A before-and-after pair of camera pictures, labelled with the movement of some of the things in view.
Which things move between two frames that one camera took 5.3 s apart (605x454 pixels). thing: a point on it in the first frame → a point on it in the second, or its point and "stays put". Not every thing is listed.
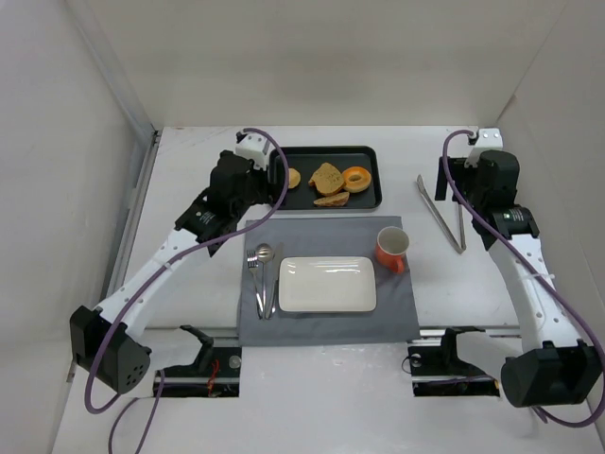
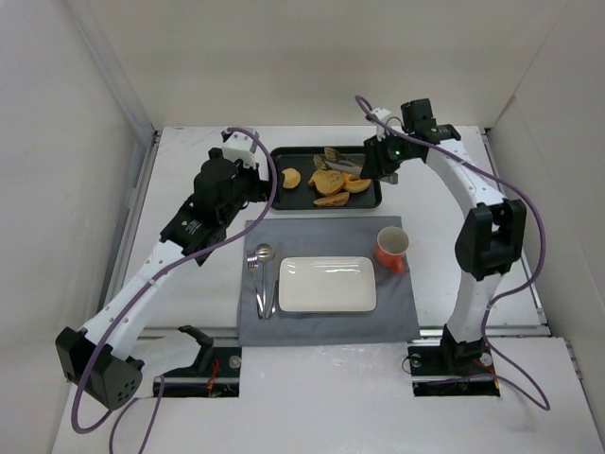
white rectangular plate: x=327 y=285 stays put
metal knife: x=271 y=299 stays put
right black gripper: x=447 y=177 → x=374 y=161
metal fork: x=251 y=262 stays put
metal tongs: x=459 y=248 → x=348 y=164
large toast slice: x=327 y=179 stays put
